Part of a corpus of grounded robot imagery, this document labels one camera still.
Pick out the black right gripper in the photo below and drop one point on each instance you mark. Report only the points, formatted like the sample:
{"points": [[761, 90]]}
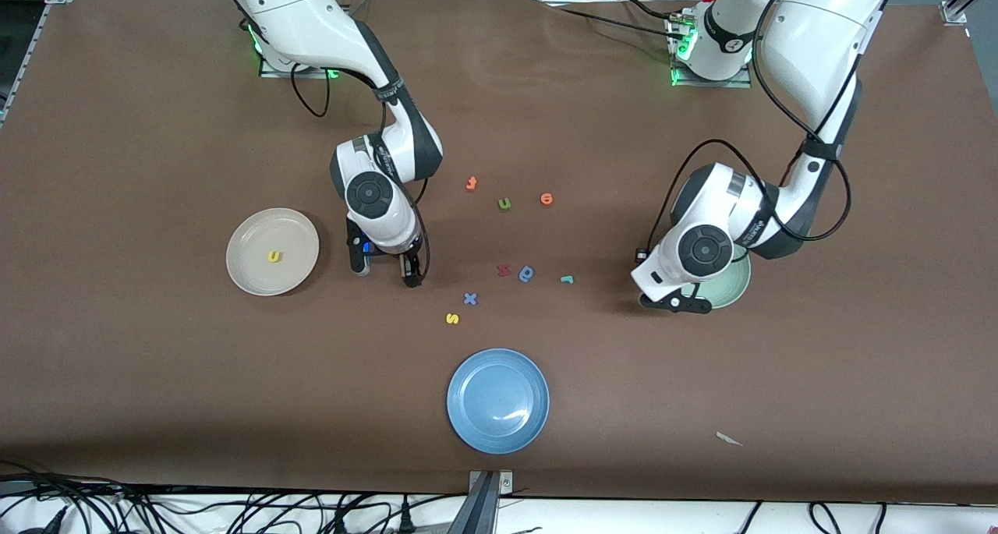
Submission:
{"points": [[408, 263]]}

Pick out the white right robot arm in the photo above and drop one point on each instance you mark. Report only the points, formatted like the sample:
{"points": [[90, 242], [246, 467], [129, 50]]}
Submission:
{"points": [[312, 19]]}

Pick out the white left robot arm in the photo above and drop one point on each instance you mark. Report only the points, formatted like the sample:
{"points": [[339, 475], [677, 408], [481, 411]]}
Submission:
{"points": [[811, 43]]}

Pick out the blue letter a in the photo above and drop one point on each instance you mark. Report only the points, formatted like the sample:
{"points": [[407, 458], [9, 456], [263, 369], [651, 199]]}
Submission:
{"points": [[527, 274]]}

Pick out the blue plate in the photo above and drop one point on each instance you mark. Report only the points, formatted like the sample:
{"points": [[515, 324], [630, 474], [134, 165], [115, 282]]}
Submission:
{"points": [[497, 401]]}

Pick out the beige brown plate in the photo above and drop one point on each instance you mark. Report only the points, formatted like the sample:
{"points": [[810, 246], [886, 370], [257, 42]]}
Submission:
{"points": [[257, 238]]}

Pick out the grey aluminium beam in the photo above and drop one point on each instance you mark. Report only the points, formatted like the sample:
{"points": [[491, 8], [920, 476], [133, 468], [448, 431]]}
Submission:
{"points": [[475, 514]]}

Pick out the brown paper table cover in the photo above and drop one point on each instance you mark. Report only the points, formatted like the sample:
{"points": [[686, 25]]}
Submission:
{"points": [[156, 362]]}

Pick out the pale green plate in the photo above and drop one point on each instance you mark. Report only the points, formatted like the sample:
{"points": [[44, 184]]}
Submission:
{"points": [[729, 286]]}

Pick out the white paper scrap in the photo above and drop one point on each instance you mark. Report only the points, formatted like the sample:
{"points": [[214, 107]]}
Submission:
{"points": [[728, 439]]}

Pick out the silver metal bracket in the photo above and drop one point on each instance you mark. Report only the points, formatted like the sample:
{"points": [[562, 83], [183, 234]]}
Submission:
{"points": [[505, 483]]}

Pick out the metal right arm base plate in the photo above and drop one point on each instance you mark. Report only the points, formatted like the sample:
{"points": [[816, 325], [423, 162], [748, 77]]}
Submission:
{"points": [[269, 70]]}

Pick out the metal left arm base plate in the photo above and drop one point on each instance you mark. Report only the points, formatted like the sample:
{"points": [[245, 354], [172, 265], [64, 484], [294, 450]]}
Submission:
{"points": [[741, 83]]}

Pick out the aluminium table rail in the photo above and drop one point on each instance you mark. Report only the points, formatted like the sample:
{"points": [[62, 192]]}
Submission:
{"points": [[23, 58]]}

